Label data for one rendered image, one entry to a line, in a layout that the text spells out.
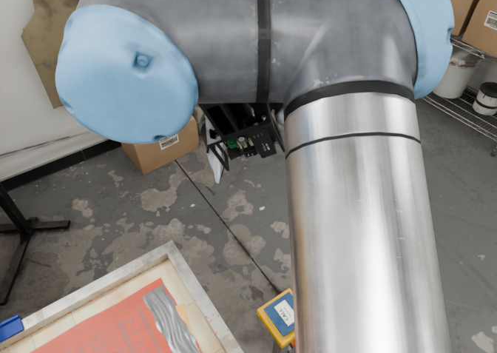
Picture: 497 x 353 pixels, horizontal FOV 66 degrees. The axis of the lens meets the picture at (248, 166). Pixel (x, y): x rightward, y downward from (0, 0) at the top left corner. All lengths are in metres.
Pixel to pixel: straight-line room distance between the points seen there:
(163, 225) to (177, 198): 0.24
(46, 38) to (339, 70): 2.48
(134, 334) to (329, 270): 1.10
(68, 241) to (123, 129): 2.54
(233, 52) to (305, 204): 0.09
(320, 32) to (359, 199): 0.09
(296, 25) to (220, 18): 0.04
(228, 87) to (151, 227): 2.44
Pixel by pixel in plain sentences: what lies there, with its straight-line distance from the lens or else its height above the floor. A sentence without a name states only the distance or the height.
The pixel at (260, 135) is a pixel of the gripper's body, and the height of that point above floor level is 1.84.
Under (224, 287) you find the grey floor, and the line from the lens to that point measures 2.36.
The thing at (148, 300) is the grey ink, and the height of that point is 0.96.
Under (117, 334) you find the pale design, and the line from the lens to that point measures 1.28.
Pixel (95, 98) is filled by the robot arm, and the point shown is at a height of 1.98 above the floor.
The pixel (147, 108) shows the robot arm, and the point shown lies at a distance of 0.21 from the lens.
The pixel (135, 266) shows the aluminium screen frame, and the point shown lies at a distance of 1.33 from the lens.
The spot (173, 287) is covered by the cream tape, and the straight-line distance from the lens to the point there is 1.30.
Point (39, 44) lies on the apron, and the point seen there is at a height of 0.99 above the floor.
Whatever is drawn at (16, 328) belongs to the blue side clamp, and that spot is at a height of 1.00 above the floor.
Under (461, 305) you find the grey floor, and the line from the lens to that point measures 2.60.
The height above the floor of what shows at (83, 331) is 0.96.
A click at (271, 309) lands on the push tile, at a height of 0.97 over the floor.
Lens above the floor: 2.10
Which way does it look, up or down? 46 degrees down
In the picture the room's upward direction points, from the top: straight up
